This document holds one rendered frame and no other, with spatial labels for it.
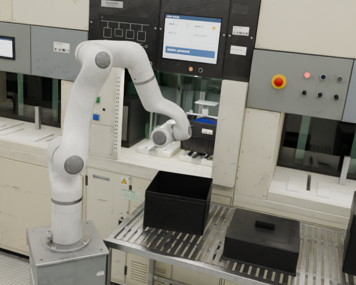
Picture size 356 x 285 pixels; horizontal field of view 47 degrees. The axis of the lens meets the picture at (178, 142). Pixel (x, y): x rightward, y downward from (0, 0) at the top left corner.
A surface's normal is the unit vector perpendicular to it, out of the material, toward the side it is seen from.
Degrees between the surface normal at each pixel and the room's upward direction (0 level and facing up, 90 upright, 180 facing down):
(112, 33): 90
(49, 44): 90
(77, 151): 65
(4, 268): 0
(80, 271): 90
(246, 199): 90
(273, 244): 0
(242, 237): 0
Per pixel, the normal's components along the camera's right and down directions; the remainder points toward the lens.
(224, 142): -0.33, 0.25
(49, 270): 0.44, 0.29
